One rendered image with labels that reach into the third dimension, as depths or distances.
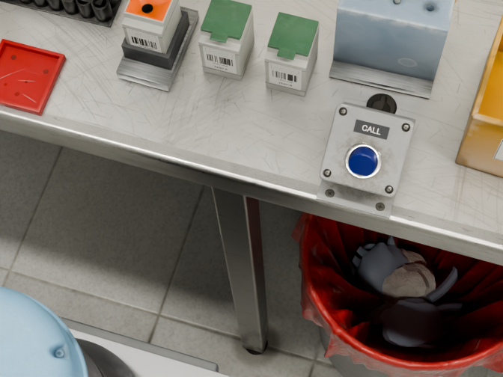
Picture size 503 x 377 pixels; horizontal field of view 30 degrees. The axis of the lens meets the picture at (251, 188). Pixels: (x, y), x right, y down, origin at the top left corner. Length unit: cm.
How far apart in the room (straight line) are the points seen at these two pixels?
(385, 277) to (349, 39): 72
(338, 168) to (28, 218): 112
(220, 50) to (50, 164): 105
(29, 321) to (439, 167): 46
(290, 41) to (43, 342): 41
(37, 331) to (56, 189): 131
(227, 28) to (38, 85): 20
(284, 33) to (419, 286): 74
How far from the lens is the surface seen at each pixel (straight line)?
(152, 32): 89
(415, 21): 85
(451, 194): 89
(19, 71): 97
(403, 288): 154
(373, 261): 155
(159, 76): 93
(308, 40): 87
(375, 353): 128
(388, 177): 83
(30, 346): 58
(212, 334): 174
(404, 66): 92
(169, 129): 91
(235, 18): 89
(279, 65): 88
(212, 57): 91
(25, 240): 186
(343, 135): 83
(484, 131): 83
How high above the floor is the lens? 169
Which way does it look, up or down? 67 degrees down
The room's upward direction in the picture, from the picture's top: 5 degrees counter-clockwise
